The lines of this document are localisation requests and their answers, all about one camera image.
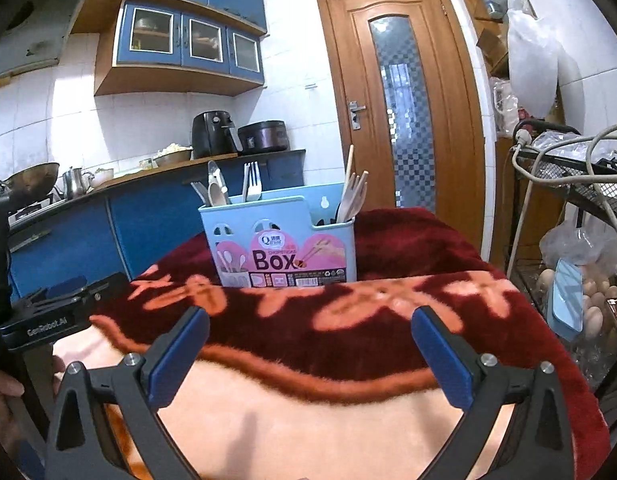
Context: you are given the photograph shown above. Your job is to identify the stainless steel peeler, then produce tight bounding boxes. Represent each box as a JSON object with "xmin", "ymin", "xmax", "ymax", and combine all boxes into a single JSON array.
[{"xmin": 208, "ymin": 160, "xmax": 230, "ymax": 205}]

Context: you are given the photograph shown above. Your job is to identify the stainless steel fork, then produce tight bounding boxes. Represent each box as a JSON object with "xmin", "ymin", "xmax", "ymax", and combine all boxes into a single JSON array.
[{"xmin": 246, "ymin": 162, "xmax": 263, "ymax": 202}]

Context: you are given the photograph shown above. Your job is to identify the beige plastic spoon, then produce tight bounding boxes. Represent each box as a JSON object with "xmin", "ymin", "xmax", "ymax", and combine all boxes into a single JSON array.
[{"xmin": 208, "ymin": 181, "xmax": 229, "ymax": 207}]

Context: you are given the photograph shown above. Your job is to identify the person's left hand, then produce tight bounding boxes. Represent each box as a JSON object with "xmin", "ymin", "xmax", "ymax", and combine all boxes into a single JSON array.
[{"xmin": 0, "ymin": 353, "xmax": 68, "ymax": 456}]

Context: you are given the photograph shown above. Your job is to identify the blue base cabinets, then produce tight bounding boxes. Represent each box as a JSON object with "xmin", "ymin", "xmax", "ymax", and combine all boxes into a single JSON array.
[{"xmin": 8, "ymin": 148, "xmax": 308, "ymax": 302}]

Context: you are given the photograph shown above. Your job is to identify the steel kettle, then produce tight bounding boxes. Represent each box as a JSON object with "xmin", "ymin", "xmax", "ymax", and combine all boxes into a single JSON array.
[{"xmin": 62, "ymin": 168, "xmax": 94, "ymax": 200}]

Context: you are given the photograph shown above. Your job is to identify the floral ceramic bowl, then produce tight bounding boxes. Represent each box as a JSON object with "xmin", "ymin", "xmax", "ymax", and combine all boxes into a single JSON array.
[{"xmin": 90, "ymin": 168, "xmax": 114, "ymax": 188}]

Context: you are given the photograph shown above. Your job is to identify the steel wok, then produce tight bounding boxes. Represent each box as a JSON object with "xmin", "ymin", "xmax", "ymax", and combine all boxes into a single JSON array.
[{"xmin": 0, "ymin": 162, "xmax": 60, "ymax": 202}]

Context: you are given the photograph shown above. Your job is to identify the red floral blanket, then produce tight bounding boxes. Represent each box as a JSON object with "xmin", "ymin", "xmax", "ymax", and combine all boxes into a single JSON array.
[{"xmin": 54, "ymin": 209, "xmax": 610, "ymax": 479}]

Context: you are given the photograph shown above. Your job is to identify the metal bowl of food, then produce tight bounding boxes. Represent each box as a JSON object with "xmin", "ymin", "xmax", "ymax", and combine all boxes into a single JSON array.
[{"xmin": 153, "ymin": 143, "xmax": 192, "ymax": 168}]

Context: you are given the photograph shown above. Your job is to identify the black air fryer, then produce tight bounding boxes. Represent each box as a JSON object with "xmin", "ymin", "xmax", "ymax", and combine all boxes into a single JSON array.
[{"xmin": 191, "ymin": 110, "xmax": 243, "ymax": 158}]

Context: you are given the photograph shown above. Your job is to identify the light blue utensil box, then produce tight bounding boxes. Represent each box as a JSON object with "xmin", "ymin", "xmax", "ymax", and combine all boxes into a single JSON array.
[{"xmin": 199, "ymin": 183, "xmax": 357, "ymax": 288}]

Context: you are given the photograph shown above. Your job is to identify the wooden corner shelf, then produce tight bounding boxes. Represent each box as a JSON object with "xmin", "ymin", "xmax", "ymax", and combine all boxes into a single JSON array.
[{"xmin": 451, "ymin": 0, "xmax": 565, "ymax": 271}]

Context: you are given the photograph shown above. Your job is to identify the dark rice cooker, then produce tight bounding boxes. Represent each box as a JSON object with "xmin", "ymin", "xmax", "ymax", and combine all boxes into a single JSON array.
[{"xmin": 238, "ymin": 120, "xmax": 290, "ymax": 154}]

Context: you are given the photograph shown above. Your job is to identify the range hood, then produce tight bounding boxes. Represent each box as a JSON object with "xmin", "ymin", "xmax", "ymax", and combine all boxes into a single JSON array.
[{"xmin": 0, "ymin": 0, "xmax": 85, "ymax": 80}]

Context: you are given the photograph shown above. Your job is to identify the wooden door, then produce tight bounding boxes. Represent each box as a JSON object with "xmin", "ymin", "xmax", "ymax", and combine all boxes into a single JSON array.
[{"xmin": 317, "ymin": 0, "xmax": 485, "ymax": 248}]

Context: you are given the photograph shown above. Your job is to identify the white plastic bag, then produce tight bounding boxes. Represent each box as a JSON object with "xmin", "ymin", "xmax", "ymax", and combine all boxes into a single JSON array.
[{"xmin": 507, "ymin": 9, "xmax": 560, "ymax": 118}]

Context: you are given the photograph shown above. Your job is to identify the black wire rack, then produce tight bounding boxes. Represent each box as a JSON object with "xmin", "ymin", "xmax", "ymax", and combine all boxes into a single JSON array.
[{"xmin": 506, "ymin": 119, "xmax": 617, "ymax": 399}]

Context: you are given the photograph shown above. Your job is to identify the blue wall cabinet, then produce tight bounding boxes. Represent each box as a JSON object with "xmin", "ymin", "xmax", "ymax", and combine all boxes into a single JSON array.
[{"xmin": 73, "ymin": 0, "xmax": 266, "ymax": 96}]

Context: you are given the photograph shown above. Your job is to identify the grey power cable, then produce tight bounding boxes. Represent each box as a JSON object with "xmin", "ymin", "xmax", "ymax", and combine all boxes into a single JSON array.
[{"xmin": 505, "ymin": 122, "xmax": 617, "ymax": 281}]

